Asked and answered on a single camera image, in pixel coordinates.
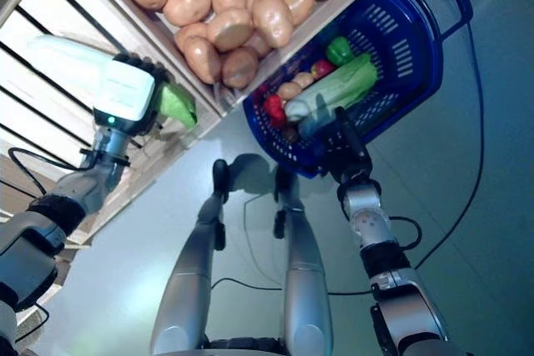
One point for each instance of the right five-finger robot hand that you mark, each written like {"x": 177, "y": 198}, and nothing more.
{"x": 350, "y": 156}

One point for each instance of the left five-finger robot hand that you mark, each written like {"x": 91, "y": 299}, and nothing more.
{"x": 125, "y": 93}

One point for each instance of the napa cabbage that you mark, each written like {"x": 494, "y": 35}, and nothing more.
{"x": 62, "y": 53}
{"x": 334, "y": 81}
{"x": 315, "y": 124}

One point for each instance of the blue plastic shopping basket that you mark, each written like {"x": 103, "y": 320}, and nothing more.
{"x": 400, "y": 81}

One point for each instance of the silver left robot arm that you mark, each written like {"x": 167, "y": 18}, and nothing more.
{"x": 25, "y": 260}

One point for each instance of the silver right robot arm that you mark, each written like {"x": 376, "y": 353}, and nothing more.
{"x": 417, "y": 314}

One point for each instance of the wooden slat cabbage crate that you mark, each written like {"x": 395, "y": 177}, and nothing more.
{"x": 146, "y": 172}

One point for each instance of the green bell pepper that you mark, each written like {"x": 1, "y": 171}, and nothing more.
{"x": 340, "y": 49}

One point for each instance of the silver right robot leg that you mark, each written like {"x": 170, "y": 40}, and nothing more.
{"x": 306, "y": 289}

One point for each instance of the silver robot leg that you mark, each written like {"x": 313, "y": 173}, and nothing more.
{"x": 183, "y": 289}
{"x": 306, "y": 289}

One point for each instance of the wooden slat potato crate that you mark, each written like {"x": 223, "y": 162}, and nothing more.
{"x": 329, "y": 14}

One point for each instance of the silver left robot leg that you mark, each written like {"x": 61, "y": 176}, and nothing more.
{"x": 183, "y": 289}

